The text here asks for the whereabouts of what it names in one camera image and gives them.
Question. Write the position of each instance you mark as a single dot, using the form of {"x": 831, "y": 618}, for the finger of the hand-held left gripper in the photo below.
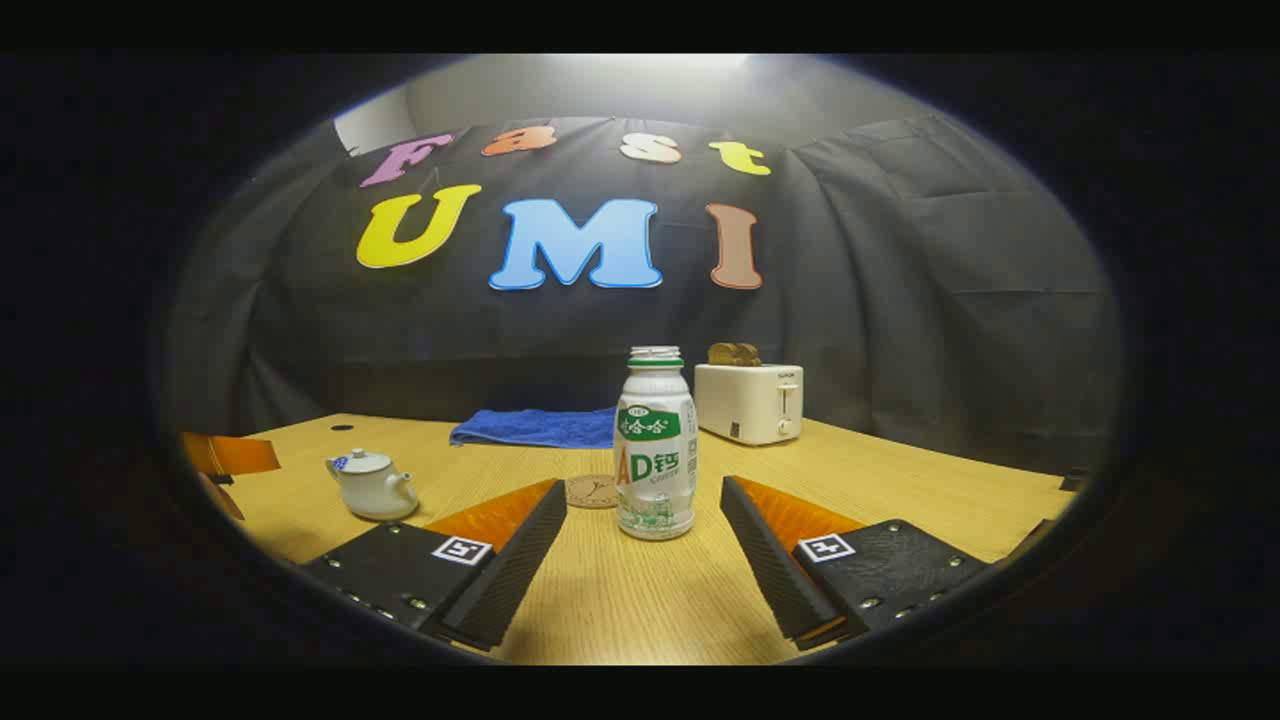
{"x": 220, "y": 495}
{"x": 230, "y": 454}

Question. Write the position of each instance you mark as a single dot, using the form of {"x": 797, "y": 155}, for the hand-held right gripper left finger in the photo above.
{"x": 515, "y": 560}

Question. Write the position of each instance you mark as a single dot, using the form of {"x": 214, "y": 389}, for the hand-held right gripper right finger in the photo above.
{"x": 770, "y": 560}

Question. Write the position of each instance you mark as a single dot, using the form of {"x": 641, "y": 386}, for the round cork coaster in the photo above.
{"x": 590, "y": 492}

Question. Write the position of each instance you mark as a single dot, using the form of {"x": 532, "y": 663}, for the white ceramic teacup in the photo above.
{"x": 375, "y": 495}

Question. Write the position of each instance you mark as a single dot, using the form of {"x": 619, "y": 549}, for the white plastic water bottle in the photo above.
{"x": 655, "y": 450}

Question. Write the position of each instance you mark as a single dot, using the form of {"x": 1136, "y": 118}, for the blue towel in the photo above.
{"x": 530, "y": 427}

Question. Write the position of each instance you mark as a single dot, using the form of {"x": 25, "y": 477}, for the white toaster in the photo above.
{"x": 745, "y": 402}

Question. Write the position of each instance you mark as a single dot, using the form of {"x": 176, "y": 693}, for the brown toast slice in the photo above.
{"x": 722, "y": 354}
{"x": 750, "y": 355}

